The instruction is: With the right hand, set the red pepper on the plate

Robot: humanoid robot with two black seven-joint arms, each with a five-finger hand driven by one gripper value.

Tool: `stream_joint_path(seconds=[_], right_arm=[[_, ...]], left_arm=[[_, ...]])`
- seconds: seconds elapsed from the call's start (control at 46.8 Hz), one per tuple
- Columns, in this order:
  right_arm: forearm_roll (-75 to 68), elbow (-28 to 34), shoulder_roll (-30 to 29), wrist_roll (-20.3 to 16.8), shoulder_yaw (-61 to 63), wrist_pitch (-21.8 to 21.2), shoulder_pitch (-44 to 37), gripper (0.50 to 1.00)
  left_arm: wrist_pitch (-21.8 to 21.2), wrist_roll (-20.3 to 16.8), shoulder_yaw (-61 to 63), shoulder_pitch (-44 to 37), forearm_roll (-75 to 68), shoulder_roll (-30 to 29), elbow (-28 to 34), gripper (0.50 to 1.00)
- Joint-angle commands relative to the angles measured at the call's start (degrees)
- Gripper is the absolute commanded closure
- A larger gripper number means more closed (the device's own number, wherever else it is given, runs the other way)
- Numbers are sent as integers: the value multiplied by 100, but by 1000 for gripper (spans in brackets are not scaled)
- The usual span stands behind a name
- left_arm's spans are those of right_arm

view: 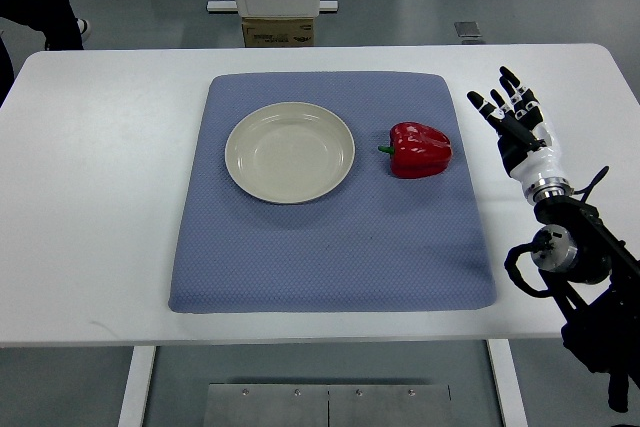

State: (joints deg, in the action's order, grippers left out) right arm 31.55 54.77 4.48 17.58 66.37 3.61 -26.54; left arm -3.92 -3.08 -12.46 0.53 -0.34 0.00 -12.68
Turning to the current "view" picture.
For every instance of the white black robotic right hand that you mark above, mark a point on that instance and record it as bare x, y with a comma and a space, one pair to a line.
526, 140

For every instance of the white table leg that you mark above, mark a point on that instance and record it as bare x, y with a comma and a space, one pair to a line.
137, 387
506, 383

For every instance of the left white table leg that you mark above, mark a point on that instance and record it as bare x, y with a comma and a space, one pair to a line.
137, 387

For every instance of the grey floor socket plate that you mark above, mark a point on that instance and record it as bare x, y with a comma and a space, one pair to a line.
467, 30

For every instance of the metal base plate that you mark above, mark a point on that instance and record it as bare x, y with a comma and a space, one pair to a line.
328, 405

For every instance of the brown cardboard box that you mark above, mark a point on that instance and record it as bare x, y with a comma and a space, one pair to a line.
278, 32

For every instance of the red bell pepper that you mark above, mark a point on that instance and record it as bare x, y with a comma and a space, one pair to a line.
416, 150

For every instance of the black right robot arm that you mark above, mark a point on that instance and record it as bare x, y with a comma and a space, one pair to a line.
594, 280

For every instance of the right white table leg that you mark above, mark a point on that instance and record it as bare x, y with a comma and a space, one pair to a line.
506, 383

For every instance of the cream round plate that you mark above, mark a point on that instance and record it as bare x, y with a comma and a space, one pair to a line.
289, 152

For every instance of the blue quilted mat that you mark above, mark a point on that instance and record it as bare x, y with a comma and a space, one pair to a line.
377, 243

